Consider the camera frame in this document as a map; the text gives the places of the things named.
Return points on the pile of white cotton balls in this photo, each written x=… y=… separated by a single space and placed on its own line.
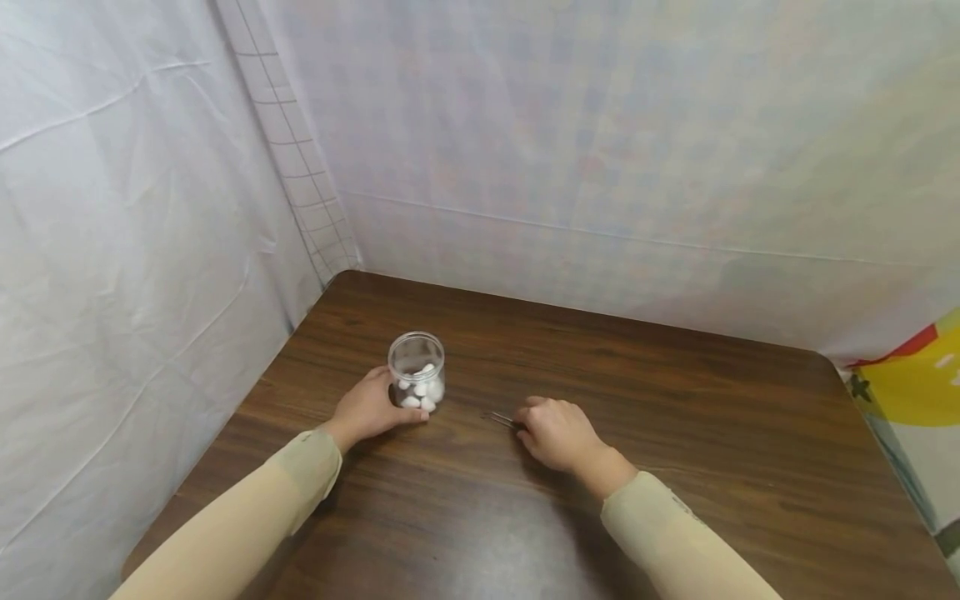
x=423 y=393

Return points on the person's right forearm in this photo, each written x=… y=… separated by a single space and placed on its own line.
x=675 y=533

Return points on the person's right fingers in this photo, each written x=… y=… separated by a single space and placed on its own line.
x=527 y=421

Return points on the metal tweezers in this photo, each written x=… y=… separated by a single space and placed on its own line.
x=501 y=418

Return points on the person's left thumb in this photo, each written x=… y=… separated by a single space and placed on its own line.
x=409 y=416

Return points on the person's right hand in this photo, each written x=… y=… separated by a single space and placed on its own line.
x=559 y=435

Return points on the clear plastic jar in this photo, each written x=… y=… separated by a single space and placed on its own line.
x=417 y=371

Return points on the person's left forearm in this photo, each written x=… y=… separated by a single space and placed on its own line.
x=240 y=521

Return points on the person's left hand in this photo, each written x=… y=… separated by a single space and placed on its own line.
x=366 y=412

